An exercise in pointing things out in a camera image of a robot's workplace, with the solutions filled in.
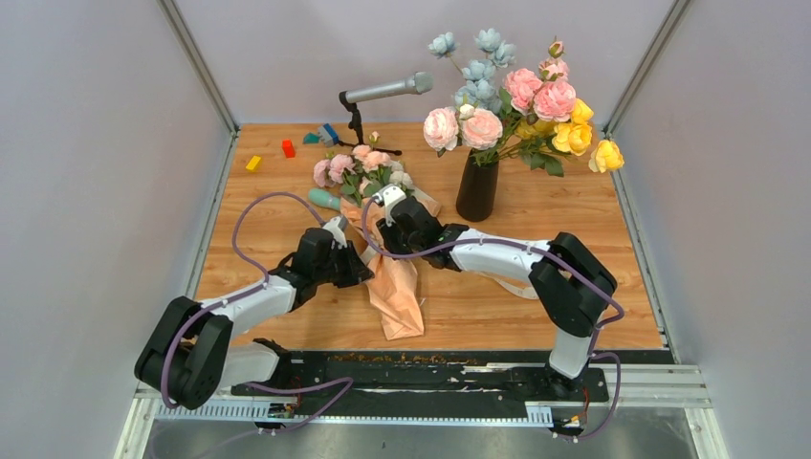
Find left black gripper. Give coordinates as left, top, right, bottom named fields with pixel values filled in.
left=316, top=241, right=376, bottom=289

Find peach paper bouquet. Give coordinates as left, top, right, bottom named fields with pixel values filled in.
left=313, top=131, right=441, bottom=340

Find beige ribbon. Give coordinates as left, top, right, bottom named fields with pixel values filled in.
left=361, top=248, right=538, bottom=299

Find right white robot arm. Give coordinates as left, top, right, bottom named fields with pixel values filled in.
left=362, top=186, right=624, bottom=400

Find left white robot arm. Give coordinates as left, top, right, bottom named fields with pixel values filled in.
left=134, top=228, right=374, bottom=409

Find black vase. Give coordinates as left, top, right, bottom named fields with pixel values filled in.
left=455, top=154, right=499, bottom=222

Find flowers in vase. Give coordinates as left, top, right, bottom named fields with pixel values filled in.
left=423, top=29, right=625, bottom=177

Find teal toy microphone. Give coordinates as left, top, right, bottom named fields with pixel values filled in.
left=308, top=188, right=341, bottom=211

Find black microphone tripod stand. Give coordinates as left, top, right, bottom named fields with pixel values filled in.
left=338, top=94, right=366, bottom=148

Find red block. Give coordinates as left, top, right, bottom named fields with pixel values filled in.
left=281, top=139, right=296, bottom=159

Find teal block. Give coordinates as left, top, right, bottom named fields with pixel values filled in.
left=302, top=132, right=320, bottom=144

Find yellow block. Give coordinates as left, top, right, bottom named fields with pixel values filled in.
left=245, top=155, right=262, bottom=172

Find silver microphone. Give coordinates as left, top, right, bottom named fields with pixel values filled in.
left=339, top=72, right=434, bottom=104

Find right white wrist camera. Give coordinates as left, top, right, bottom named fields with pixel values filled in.
left=371, top=185, right=407, bottom=226

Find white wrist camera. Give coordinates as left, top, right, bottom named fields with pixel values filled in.
left=371, top=185, right=407, bottom=226
left=321, top=215, right=349, bottom=249

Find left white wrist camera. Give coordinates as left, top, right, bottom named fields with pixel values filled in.
left=321, top=215, right=349, bottom=249

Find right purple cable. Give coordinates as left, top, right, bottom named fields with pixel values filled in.
left=360, top=199, right=626, bottom=443

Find purple cable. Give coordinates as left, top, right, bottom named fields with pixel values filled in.
left=158, top=191, right=355, bottom=438
left=360, top=199, right=626, bottom=443

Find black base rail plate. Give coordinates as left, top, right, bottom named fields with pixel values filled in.
left=221, top=349, right=676, bottom=428

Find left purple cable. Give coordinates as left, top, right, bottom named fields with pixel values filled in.
left=158, top=191, right=355, bottom=438

